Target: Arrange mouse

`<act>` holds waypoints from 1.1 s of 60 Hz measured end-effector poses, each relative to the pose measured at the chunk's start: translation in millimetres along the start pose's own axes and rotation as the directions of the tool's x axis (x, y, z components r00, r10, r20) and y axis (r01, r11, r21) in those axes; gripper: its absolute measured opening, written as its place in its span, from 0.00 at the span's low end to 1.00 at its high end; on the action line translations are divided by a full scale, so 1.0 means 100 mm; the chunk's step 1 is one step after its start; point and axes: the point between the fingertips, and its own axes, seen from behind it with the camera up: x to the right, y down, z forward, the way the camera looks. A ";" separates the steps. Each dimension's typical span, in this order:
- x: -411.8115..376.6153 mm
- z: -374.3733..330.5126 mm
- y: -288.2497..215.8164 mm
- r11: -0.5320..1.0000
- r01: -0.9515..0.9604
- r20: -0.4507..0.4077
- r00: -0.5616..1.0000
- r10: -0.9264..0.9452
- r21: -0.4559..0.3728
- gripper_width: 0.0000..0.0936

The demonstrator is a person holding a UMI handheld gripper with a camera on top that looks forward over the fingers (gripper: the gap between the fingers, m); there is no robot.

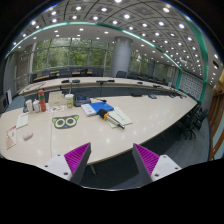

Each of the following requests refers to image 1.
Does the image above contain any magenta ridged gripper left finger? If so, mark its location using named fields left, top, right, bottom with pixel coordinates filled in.
left=44, top=142, right=92, bottom=186

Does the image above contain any colourful sticker sheet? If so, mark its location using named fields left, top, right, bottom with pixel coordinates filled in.
left=46, top=105, right=65, bottom=113

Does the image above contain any white notebook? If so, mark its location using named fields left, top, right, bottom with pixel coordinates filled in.
left=16, top=113, right=29, bottom=128

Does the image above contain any round grey concrete pillar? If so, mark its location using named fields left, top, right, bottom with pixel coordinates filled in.
left=110, top=36, right=133, bottom=77

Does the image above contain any white green paper cup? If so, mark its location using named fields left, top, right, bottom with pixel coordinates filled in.
left=65, top=94, right=74, bottom=108

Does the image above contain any black office chair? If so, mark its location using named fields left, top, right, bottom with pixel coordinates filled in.
left=181, top=104, right=209, bottom=139

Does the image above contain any white small bottle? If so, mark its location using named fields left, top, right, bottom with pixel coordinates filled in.
left=33, top=99, right=40, bottom=113

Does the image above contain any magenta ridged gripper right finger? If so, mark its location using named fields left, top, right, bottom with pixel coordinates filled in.
left=131, top=143, right=183, bottom=186

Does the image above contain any white paper sheet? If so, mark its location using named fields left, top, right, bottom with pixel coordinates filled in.
left=109, top=107, right=133, bottom=126

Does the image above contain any black owl face mouse pad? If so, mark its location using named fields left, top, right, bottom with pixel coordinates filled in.
left=52, top=115, right=79, bottom=129

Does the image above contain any black orange handled tool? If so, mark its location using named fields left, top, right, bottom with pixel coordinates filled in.
left=98, top=109, right=125, bottom=129

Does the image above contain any small pink computer mouse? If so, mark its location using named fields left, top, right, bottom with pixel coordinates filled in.
left=23, top=132, right=33, bottom=141

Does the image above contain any red white leaflet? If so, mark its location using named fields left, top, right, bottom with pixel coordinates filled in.
left=6, top=126, right=17, bottom=149

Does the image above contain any white small container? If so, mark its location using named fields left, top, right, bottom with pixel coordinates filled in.
left=26, top=99, right=33, bottom=113

